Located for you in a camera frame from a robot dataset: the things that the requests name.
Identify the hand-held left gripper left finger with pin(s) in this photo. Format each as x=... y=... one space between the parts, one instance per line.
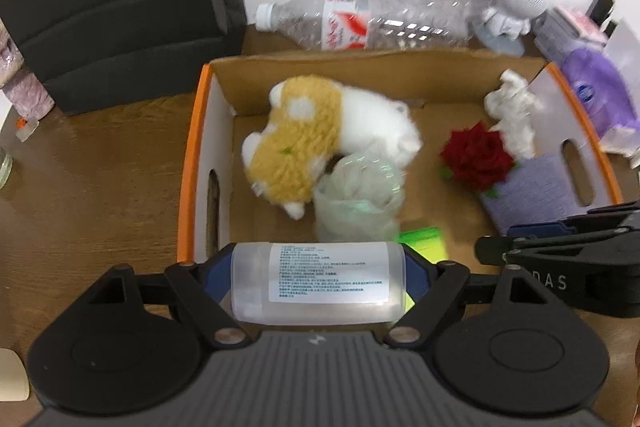
x=217 y=274

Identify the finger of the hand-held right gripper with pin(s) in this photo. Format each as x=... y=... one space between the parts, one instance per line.
x=500 y=249
x=535 y=229

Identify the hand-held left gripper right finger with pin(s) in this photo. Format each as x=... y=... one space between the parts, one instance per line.
x=417 y=277

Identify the green packet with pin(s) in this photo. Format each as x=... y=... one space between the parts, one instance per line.
x=425 y=243

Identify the grey purple cloth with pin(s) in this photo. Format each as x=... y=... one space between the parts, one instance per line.
x=535 y=192

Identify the red rose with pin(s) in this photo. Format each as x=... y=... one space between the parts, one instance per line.
x=475 y=154

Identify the translucent white bottle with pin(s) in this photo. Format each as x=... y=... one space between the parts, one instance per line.
x=320 y=282

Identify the orange-rimmed cardboard box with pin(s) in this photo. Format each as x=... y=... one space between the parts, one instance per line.
x=440 y=127

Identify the crumpled white tissue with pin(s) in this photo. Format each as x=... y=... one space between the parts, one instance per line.
x=515 y=107

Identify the purple tissue pack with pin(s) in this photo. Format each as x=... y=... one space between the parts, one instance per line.
x=595 y=87

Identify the yellow and white plush dog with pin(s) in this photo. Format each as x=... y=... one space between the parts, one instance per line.
x=300 y=142

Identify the pink printed box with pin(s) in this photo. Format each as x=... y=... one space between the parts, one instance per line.
x=575 y=23

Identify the tall black object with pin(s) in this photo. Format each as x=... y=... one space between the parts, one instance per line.
x=600 y=9

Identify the cream rounded object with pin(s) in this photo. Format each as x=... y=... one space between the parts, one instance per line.
x=11 y=374

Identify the clear glass cup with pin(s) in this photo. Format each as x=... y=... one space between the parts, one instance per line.
x=5 y=169

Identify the small orange-capped object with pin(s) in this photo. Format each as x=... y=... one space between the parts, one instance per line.
x=23 y=129

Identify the pink mottled vase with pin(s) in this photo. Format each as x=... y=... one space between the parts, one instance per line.
x=27 y=89

